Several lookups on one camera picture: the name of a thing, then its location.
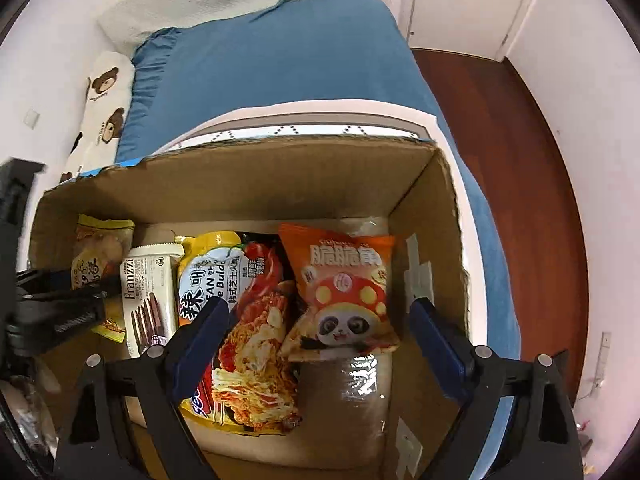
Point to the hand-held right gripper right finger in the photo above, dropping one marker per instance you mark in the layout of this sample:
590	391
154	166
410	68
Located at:
437	347

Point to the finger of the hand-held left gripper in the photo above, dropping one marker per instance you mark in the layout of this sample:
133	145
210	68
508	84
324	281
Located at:
60	285
60	325

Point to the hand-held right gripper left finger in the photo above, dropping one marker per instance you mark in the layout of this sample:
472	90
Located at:
197	350

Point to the yellow cracker snack packet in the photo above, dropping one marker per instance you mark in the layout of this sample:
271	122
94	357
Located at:
97	245

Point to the brown cardboard box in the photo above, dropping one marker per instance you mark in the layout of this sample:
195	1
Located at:
300	185

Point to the yellow instant noodle packet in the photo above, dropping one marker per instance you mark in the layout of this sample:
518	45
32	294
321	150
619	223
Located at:
255	335

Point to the white chocolate cookie packet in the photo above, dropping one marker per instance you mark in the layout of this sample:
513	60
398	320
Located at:
145	280

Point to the clear plastic bag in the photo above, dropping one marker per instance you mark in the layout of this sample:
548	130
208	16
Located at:
27	410

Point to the orange panda snack packet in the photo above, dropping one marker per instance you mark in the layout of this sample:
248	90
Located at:
340	280

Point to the bear print pillow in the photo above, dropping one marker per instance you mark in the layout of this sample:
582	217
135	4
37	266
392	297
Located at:
105	105

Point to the white patterned mat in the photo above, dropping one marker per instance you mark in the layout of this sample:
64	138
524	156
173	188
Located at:
320	116

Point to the blue bedsheet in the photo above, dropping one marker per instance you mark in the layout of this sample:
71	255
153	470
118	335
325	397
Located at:
275	60

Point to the white door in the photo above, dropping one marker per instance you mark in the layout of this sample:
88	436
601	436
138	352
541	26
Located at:
465	0

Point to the white wall switch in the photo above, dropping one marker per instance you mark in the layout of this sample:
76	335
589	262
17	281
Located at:
32	118

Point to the white wall socket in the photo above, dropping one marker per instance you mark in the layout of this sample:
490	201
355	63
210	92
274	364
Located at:
604	360

